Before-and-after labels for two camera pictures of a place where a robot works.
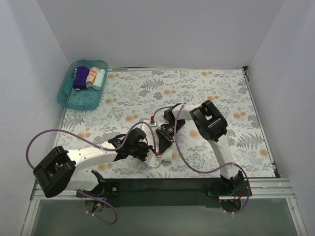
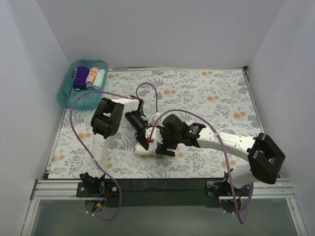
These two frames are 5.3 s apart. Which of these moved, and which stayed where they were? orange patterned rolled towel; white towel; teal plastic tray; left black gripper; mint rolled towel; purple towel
Moved: left black gripper; white towel
Stayed: orange patterned rolled towel; purple towel; mint rolled towel; teal plastic tray
